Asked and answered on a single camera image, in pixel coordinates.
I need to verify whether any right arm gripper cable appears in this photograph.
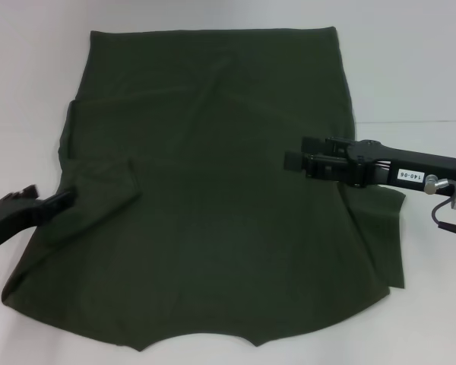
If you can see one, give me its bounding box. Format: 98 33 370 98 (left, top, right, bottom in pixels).
423 173 456 240

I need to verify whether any dark green shirt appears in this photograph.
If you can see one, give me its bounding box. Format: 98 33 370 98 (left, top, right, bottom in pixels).
2 25 407 346

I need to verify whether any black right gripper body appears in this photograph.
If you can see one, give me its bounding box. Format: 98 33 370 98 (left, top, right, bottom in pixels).
347 139 456 191

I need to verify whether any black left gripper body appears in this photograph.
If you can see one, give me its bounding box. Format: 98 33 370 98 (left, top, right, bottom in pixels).
0 196 43 255

